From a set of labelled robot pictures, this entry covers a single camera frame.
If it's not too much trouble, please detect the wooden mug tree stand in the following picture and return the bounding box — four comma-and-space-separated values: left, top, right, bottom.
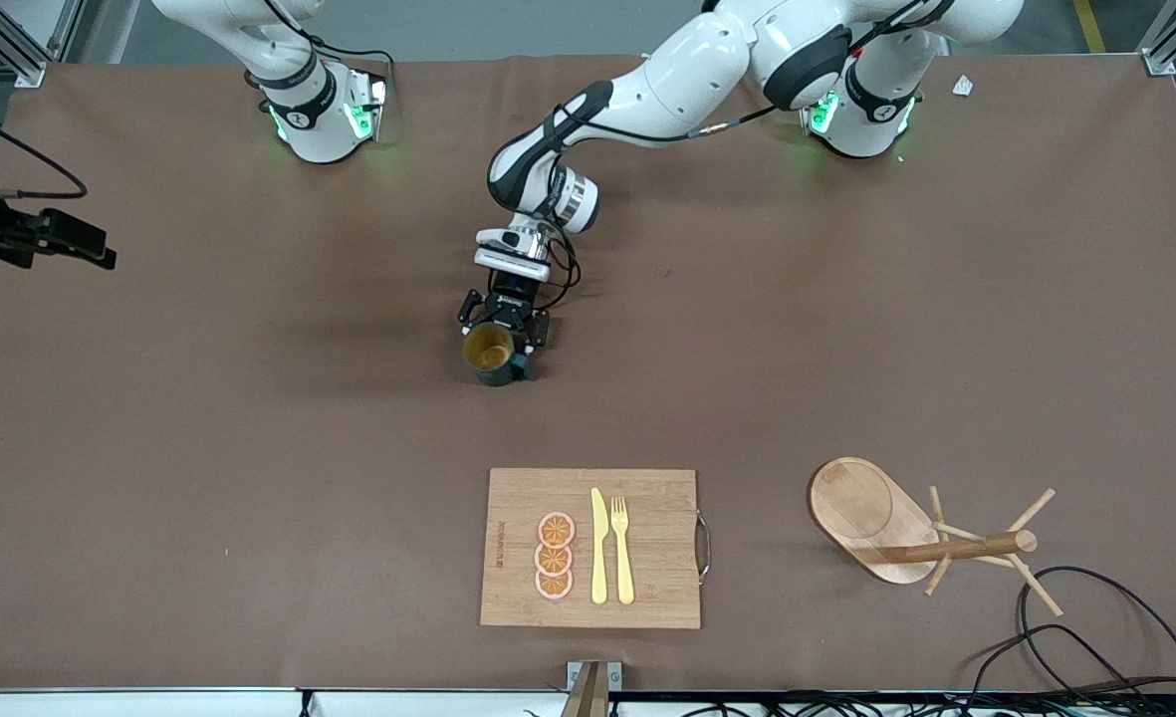
809, 456, 1064, 618

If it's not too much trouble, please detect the black looped cable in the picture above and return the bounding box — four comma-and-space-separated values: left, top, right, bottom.
966, 623, 1156, 713
1018, 566, 1176, 703

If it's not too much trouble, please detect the yellow plastic knife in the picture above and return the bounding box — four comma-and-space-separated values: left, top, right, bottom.
590, 487, 609, 605

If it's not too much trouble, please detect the brown table cover mat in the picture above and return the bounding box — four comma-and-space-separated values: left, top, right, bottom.
0, 52, 1176, 693

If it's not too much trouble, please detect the black right arm base cable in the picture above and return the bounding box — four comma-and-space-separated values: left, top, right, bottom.
264, 0, 396, 101

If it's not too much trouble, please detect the black arm wrist cable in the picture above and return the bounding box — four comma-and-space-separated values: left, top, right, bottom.
0, 100, 89, 200
538, 95, 780, 308

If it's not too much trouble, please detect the black left arm wrist cable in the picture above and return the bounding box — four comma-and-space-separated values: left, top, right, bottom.
538, 95, 780, 308

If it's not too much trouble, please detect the yellow plastic fork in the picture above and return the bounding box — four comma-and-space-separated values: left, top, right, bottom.
610, 496, 636, 605

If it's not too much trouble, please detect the bamboo cutting board with handle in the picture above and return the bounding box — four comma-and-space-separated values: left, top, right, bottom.
479, 468, 714, 630

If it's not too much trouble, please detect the black cable along table edge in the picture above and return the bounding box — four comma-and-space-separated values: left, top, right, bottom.
637, 692, 1176, 717

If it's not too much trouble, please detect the metal clamp bracket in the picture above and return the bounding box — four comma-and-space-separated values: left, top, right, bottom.
560, 660, 623, 717

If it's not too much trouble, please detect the black right arm wrist cable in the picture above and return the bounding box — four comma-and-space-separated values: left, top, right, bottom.
0, 100, 89, 200

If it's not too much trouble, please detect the dark teal cup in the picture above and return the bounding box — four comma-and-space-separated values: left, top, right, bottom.
461, 321, 536, 388

